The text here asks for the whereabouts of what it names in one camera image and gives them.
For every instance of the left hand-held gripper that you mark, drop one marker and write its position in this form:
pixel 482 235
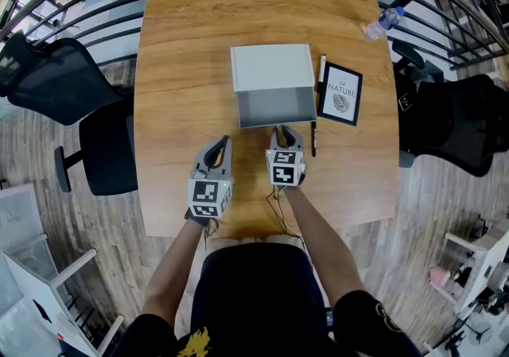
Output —
pixel 208 194

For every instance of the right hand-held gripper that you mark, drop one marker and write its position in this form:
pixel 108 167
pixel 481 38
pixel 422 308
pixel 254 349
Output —
pixel 284 170

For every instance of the grey drawer of box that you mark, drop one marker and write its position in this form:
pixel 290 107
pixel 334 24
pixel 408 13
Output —
pixel 276 109

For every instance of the white box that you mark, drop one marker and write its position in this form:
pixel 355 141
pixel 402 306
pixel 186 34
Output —
pixel 270 67

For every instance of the person's left forearm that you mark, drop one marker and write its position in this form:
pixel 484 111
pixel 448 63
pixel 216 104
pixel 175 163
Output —
pixel 175 268

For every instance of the person's right forearm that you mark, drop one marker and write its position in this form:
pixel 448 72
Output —
pixel 322 244

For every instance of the black and white marker pen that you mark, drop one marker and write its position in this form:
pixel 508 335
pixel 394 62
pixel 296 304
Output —
pixel 321 73

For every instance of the person's black clothing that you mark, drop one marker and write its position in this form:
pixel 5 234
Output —
pixel 258 299

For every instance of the clear plastic water bottle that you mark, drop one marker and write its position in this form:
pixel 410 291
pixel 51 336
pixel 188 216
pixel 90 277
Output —
pixel 383 23

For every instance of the black mesh office chair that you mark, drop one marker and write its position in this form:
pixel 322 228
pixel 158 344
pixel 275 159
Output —
pixel 449 125
pixel 63 81

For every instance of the pink object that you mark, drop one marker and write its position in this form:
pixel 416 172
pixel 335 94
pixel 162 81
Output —
pixel 439 276

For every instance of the white desk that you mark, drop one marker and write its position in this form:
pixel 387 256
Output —
pixel 491 264
pixel 28 268

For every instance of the black picture frame leaf print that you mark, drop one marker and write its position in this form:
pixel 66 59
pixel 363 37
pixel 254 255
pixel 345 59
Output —
pixel 340 95

